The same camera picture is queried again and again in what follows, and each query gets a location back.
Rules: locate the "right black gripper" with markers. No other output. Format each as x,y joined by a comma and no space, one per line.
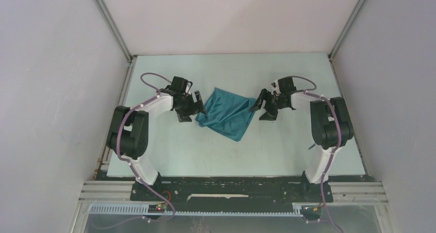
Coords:
262,95

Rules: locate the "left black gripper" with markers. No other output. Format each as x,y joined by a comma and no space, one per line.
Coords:
183,117

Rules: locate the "teal satin napkin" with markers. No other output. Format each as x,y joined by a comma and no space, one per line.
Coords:
227,114

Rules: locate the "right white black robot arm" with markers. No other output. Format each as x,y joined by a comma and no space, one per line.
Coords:
331,126

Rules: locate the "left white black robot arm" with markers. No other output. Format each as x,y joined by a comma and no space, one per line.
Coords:
129,131

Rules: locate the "small black circuit board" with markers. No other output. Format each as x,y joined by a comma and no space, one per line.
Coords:
156,209

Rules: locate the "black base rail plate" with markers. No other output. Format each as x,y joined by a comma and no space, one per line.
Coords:
233,194

